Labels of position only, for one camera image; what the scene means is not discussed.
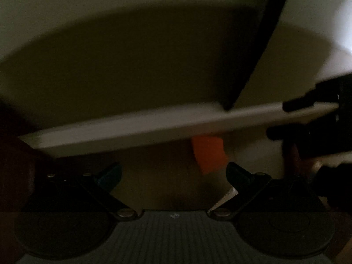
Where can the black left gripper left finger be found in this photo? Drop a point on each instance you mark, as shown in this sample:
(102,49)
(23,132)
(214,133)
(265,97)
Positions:
(71,185)

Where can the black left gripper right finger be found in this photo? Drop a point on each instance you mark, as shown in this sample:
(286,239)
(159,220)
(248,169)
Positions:
(245,185)

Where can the orange plastic wrapper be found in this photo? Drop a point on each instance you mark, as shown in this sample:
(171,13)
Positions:
(209,153)

